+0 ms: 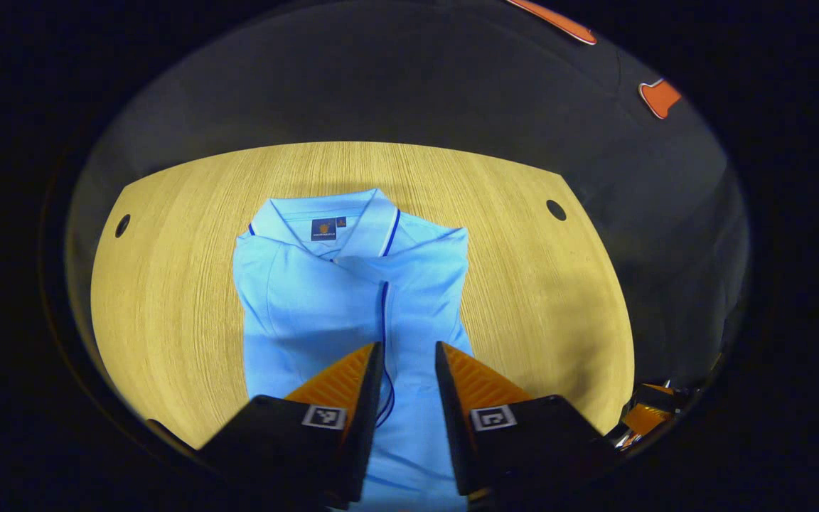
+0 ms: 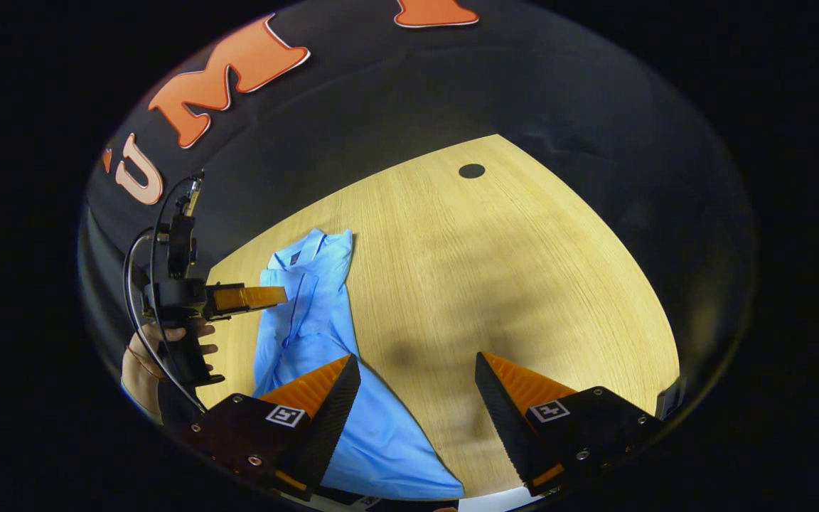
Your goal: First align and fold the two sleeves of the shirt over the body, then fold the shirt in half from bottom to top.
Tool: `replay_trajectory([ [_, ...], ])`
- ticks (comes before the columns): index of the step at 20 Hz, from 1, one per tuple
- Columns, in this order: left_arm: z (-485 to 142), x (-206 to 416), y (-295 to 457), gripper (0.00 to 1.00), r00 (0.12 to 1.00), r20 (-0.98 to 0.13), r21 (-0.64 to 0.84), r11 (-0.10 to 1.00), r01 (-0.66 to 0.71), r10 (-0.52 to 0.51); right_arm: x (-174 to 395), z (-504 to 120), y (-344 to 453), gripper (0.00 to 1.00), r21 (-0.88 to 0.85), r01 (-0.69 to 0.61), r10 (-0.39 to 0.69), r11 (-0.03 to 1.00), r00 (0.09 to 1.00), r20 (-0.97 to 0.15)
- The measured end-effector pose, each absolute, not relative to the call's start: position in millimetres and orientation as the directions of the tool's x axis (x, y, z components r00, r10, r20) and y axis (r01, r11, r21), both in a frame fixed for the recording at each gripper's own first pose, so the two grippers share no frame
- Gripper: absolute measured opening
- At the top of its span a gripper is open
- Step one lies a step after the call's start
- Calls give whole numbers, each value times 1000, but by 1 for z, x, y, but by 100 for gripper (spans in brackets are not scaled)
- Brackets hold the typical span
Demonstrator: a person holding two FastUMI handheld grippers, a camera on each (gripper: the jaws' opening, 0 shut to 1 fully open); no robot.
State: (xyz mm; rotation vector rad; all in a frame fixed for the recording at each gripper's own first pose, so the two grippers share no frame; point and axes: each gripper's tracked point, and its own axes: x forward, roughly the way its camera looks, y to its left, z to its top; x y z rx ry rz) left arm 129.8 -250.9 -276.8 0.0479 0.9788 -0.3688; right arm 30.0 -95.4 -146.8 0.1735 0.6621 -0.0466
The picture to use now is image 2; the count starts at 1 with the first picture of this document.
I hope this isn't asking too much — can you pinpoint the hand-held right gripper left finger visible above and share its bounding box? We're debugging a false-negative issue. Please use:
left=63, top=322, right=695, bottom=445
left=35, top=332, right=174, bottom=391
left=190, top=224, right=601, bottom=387
left=181, top=354, right=362, bottom=503

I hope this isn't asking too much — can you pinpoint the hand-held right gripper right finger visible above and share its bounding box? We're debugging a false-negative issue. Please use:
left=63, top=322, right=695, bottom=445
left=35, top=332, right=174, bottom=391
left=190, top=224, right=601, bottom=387
left=474, top=351, right=666, bottom=498

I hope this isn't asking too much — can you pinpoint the light blue T-shirt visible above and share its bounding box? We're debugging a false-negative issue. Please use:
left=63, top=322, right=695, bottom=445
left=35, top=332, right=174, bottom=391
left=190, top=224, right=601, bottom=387
left=252, top=228, right=465, bottom=500

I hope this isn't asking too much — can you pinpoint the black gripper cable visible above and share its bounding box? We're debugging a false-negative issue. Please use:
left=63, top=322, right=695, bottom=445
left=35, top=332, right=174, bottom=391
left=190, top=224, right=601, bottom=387
left=122, top=175, right=208, bottom=415

